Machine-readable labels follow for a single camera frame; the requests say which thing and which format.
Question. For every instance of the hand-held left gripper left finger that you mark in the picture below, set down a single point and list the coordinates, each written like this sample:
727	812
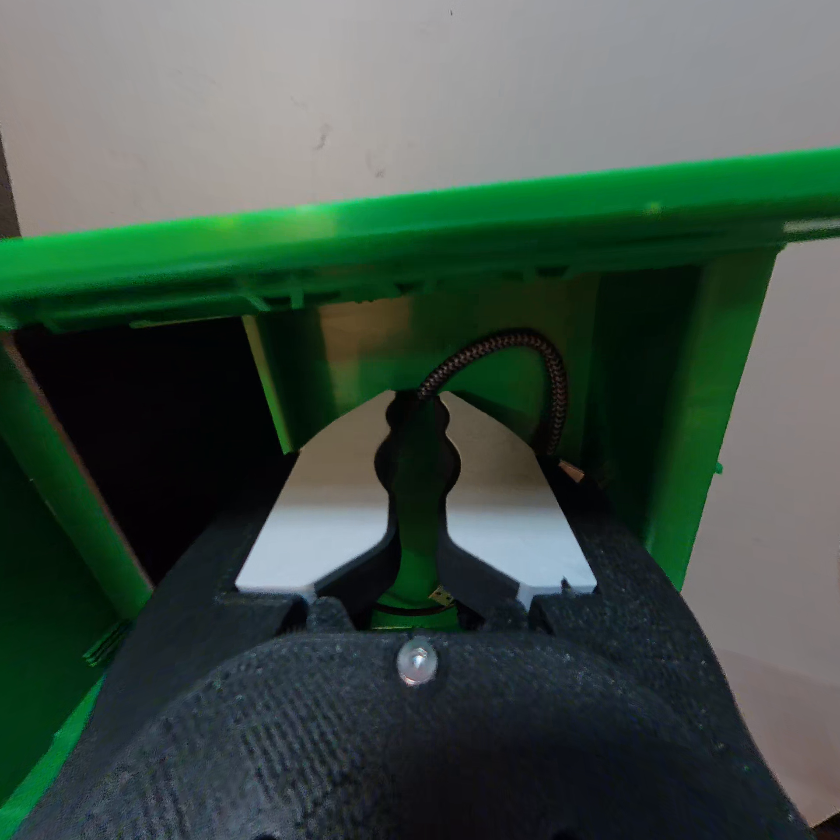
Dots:
308	525

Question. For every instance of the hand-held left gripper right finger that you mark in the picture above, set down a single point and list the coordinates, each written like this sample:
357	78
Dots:
525	525

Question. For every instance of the green plastic bin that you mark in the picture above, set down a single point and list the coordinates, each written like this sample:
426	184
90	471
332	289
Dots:
394	223

